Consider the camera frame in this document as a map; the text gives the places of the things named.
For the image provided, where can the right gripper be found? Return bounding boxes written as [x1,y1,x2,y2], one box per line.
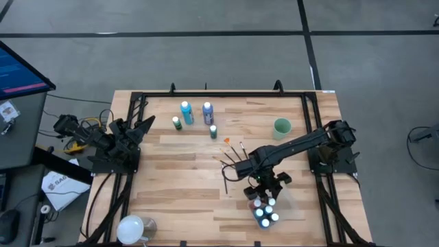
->
[243,169,293,201]

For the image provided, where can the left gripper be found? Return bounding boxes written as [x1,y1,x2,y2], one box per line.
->
[104,115,156,158]

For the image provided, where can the clear plastic container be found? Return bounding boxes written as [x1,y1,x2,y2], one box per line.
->
[246,197,281,230]

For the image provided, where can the black paintbrush brown tip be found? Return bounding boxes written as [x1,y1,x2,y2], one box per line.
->
[219,148,237,165]

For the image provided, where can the light green plastic cup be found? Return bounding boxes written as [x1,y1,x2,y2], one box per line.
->
[272,117,293,141]

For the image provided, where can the large teal paint bottle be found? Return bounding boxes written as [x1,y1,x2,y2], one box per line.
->
[180,100,195,126]

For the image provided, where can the large purple paint bottle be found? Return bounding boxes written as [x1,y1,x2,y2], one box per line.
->
[202,102,215,126]

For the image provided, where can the black metal beam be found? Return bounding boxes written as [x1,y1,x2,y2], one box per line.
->
[32,146,94,185]

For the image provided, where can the white paper bag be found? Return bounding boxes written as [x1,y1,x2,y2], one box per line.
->
[40,170,91,212]

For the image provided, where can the clear glass jar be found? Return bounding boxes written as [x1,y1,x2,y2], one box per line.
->
[139,216,158,241]

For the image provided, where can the white label card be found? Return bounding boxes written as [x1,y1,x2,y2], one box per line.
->
[0,100,21,124]

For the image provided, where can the computer monitor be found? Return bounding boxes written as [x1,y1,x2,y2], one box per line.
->
[0,40,56,101]

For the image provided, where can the dark grey desk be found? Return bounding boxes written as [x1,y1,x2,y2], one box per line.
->
[0,163,46,247]

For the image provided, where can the black computer mouse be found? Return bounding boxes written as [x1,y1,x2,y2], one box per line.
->
[0,209,21,245]

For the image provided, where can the grey stand leg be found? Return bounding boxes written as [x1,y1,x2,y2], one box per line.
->
[410,123,439,144]

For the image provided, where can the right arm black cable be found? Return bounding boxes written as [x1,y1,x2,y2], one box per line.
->
[222,161,257,183]

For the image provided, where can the yellow cable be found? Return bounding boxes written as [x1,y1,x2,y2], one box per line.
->
[63,117,103,154]

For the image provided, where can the black floor cable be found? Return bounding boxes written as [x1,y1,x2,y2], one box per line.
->
[46,93,113,105]
[406,126,439,172]

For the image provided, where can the black aluminium table frame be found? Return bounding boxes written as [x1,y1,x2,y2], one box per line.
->
[80,80,375,247]

